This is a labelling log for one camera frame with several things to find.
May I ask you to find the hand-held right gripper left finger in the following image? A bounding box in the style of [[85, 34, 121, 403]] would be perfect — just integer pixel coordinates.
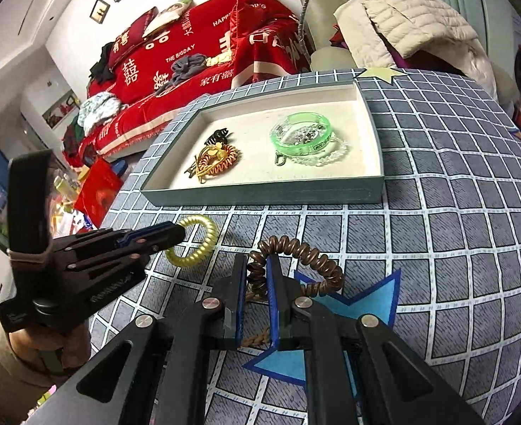
[[48, 254, 249, 425]]

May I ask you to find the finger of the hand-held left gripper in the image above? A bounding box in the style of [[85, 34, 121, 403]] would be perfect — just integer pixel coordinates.
[[125, 238, 185, 271], [110, 222, 186, 248]]

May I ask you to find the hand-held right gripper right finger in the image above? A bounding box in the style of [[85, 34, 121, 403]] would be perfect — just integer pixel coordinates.
[[265, 254, 487, 425]]

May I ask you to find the yellow spiral hair tie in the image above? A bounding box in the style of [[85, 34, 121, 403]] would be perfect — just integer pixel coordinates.
[[163, 216, 220, 271]]

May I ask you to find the brown spiral hair tie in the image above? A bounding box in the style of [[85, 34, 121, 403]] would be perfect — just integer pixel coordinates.
[[247, 238, 346, 300]]

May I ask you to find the red white spiral hair tie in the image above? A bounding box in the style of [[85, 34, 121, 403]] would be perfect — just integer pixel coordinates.
[[196, 144, 241, 178]]

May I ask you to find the cream shallow tray box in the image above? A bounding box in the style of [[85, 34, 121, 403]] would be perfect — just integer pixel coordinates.
[[140, 80, 385, 208]]

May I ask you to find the person's left hand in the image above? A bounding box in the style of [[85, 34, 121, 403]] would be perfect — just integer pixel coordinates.
[[34, 316, 94, 370]]

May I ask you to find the red gift bag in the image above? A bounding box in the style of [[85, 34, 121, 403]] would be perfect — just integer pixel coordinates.
[[73, 157, 125, 227]]

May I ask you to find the black hair clip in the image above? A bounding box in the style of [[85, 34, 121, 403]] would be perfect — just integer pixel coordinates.
[[205, 128, 232, 147]]

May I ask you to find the white grey patterned cloth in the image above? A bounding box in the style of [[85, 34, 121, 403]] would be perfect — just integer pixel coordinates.
[[77, 92, 122, 134]]

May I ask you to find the grey garment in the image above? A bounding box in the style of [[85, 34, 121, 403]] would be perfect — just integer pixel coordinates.
[[169, 53, 209, 85]]

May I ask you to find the red covered sofa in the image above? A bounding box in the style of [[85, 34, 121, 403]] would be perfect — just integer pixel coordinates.
[[77, 0, 311, 161]]

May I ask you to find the black garment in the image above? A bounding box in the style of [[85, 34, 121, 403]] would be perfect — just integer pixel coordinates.
[[88, 42, 118, 83]]

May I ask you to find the grey checked tablecloth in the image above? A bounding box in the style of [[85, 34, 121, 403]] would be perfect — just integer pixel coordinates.
[[85, 68, 521, 425]]

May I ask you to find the green translucent bangle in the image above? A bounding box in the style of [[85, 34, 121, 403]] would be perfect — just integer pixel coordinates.
[[269, 113, 335, 161]]

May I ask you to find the dark red pillow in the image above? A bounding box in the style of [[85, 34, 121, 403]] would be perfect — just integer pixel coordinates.
[[129, 6, 160, 39]]

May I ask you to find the cream printed pillow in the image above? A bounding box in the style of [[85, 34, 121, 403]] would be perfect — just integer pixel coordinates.
[[143, 0, 196, 37]]

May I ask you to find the red satin pillow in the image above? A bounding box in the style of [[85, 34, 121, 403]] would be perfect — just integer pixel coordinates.
[[229, 1, 255, 44]]

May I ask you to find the small framed picture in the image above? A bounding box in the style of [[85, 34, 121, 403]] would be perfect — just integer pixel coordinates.
[[91, 0, 111, 24]]

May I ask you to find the purple cloth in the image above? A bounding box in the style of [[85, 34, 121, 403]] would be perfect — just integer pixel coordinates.
[[328, 22, 408, 70]]

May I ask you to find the green armchair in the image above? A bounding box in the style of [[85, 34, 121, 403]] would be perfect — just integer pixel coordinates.
[[296, 0, 521, 108]]

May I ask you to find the beige down jacket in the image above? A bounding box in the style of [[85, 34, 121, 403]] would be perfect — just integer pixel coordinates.
[[334, 0, 499, 99]]

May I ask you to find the yellow flower hair tie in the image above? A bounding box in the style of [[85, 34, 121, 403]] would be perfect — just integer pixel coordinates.
[[188, 142, 229, 185]]

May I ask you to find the clear bead bracelet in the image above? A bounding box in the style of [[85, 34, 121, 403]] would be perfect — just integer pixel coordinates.
[[293, 136, 351, 170]]

